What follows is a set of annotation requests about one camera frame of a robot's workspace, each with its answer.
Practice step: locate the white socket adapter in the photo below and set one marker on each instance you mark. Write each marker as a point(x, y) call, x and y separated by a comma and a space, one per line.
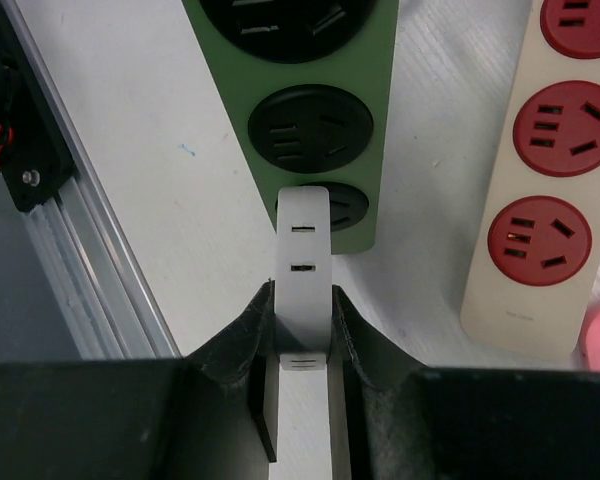
point(303, 278)

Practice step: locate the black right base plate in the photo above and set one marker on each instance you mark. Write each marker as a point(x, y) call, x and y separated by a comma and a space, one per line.
point(35, 158)

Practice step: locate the beige power strip red sockets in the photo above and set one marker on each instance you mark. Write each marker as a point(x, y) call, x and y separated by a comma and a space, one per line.
point(538, 250)

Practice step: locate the green power strip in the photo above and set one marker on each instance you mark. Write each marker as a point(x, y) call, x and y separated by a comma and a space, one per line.
point(306, 87)

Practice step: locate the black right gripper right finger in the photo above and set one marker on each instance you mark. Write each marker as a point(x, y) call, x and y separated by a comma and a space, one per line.
point(392, 417)

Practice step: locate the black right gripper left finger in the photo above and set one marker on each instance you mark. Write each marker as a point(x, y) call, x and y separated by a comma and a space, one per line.
point(209, 415)

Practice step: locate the aluminium front rail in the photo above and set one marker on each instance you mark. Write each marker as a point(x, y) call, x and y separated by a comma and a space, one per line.
point(105, 300)

